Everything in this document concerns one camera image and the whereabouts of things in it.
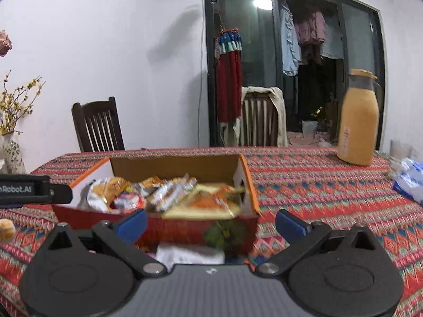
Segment pile of snack packets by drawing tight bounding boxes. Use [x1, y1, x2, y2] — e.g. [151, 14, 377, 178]
[77, 173, 247, 220]

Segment red blue tassel hanging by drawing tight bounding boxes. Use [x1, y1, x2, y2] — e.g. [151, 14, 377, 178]
[214, 28, 243, 124]

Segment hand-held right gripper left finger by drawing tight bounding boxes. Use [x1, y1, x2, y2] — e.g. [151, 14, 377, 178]
[40, 209, 167, 278]

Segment dark wooden chair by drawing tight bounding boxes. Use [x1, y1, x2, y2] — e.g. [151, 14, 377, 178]
[72, 97, 125, 152]

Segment large gold orange snack packet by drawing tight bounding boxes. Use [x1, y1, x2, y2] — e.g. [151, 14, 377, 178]
[162, 185, 243, 220]

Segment yellow flower branches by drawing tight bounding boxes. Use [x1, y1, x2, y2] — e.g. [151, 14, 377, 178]
[0, 71, 46, 136]

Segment chair with draped cloth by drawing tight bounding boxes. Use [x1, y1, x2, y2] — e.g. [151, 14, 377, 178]
[241, 86, 289, 147]

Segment small orange yellow snack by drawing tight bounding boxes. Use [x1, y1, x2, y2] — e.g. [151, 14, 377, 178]
[0, 218, 16, 242]

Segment white snack packet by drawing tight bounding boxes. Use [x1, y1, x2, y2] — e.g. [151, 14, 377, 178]
[155, 243, 225, 265]

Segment orange thermos jug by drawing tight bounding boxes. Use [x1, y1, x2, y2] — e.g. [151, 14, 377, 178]
[337, 69, 382, 166]

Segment red cardboard box pumpkin print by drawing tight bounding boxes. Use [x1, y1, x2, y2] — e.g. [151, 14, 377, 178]
[51, 153, 261, 258]

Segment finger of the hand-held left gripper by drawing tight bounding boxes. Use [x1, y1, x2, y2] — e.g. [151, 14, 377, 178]
[49, 184, 74, 205]

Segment dried pink roses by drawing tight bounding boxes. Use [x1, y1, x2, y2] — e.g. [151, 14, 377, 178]
[0, 30, 12, 57]

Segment clear drinking glass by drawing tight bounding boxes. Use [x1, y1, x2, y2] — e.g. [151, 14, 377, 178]
[388, 139, 412, 172]

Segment pink hanging clothes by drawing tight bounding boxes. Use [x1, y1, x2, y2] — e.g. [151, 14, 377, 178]
[294, 10, 326, 45]

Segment light blue hanging shirt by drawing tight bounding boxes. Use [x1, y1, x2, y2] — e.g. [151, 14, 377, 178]
[280, 3, 302, 76]

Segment black sliding glass door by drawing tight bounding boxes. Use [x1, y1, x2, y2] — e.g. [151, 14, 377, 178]
[203, 0, 387, 151]

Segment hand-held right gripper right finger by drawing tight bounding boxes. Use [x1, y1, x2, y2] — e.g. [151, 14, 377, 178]
[256, 209, 384, 278]

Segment white hanging garment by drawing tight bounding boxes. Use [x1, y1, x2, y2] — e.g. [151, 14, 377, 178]
[320, 36, 344, 60]

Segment blue white tissue pack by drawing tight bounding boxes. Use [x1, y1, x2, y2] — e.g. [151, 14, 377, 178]
[393, 158, 423, 204]

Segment small floral vase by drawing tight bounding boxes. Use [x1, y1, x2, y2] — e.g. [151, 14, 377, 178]
[2, 132, 27, 174]

